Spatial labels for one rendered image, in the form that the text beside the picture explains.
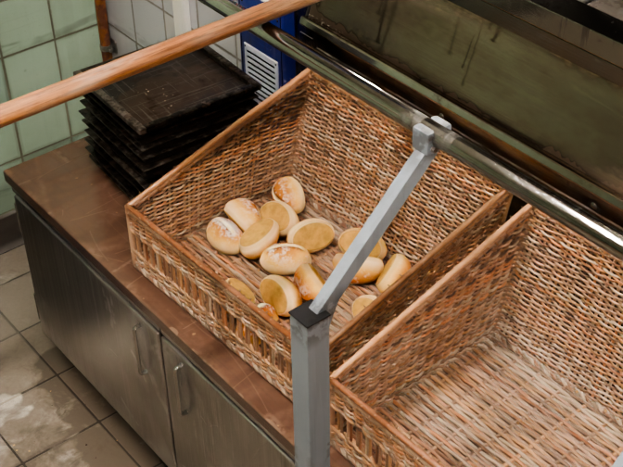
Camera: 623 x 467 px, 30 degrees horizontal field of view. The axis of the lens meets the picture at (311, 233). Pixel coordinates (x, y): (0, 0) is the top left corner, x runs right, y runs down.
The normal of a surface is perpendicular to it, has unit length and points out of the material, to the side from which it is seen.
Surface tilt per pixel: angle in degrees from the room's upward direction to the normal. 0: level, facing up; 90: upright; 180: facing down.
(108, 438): 0
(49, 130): 90
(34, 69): 90
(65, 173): 0
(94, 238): 0
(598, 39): 90
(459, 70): 70
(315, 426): 90
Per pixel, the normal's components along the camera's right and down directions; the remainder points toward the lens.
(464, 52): -0.73, 0.11
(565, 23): -0.78, 0.39
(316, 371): 0.63, 0.47
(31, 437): -0.01, -0.79
